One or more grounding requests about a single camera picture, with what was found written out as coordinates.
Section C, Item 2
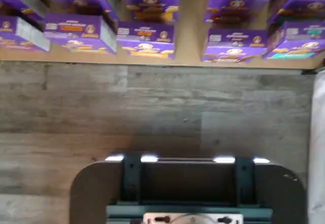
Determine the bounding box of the brown wooden shelf board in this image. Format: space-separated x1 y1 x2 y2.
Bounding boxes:
0 0 325 70

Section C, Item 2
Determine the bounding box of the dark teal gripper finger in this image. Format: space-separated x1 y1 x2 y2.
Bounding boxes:
120 154 142 206
235 157 257 207

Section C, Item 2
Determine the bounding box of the white fabric backdrop curtain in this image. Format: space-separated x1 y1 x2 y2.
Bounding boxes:
307 68 325 224

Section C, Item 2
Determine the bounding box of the dark rounded robot base table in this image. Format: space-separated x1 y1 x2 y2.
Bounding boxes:
69 157 308 224

